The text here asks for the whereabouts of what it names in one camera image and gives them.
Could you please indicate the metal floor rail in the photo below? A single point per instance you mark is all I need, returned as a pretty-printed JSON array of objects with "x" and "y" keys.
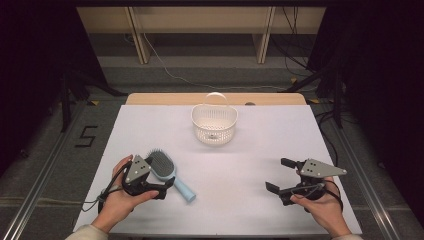
[
  {"x": 366, "y": 186},
  {"x": 40, "y": 186}
]

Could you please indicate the white table mat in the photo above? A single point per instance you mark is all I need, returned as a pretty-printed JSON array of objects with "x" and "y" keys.
[{"x": 226, "y": 173}]

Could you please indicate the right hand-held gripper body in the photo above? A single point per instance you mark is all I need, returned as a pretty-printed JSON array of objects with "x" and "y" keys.
[{"x": 320, "y": 170}]

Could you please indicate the black metal stand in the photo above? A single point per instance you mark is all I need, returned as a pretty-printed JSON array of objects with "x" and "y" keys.
[
  {"x": 335, "y": 83},
  {"x": 71, "y": 90}
]

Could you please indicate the beige wooden frame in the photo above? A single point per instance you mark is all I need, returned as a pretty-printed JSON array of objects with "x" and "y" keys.
[{"x": 200, "y": 20}]

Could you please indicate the person's right hand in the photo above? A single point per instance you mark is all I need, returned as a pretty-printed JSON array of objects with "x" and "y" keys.
[{"x": 325, "y": 210}]

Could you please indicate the yellow tape mark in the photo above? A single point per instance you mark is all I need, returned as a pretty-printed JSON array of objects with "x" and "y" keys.
[
  {"x": 314, "y": 100},
  {"x": 94, "y": 102}
]

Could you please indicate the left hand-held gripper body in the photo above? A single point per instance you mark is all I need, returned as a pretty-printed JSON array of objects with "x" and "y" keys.
[{"x": 137, "y": 170}]

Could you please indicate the light blue hairbrush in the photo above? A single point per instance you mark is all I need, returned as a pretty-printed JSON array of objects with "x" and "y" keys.
[{"x": 164, "y": 165}]

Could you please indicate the person's left hand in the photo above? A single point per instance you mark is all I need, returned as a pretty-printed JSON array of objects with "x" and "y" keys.
[{"x": 116, "y": 206}]

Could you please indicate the white plastic basket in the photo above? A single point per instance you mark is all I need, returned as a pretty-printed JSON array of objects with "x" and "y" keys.
[{"x": 214, "y": 128}]

